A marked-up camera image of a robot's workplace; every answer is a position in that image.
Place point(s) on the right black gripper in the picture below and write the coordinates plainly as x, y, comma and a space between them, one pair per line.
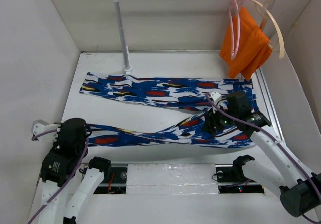
210, 119

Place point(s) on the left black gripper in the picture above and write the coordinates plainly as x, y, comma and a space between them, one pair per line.
59, 133

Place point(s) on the blue patterned trousers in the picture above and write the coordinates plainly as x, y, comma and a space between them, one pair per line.
168, 93

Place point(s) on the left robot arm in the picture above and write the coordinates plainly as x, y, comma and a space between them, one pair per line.
56, 174

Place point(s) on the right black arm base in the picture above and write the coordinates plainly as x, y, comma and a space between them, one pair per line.
230, 183

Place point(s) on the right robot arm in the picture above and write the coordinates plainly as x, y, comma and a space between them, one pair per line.
295, 184

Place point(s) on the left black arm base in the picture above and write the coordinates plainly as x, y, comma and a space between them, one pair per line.
117, 182

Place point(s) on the beige plastic hanger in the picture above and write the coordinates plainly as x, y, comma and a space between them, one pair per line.
265, 10

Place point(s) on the orange garment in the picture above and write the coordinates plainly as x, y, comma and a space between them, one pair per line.
253, 49

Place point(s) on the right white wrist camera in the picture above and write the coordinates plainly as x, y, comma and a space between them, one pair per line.
215, 97

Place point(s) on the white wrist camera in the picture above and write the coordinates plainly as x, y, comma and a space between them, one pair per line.
215, 97
44, 132

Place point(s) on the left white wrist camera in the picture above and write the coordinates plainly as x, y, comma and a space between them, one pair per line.
44, 132

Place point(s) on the aluminium rail right side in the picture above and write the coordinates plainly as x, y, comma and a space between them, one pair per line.
265, 102

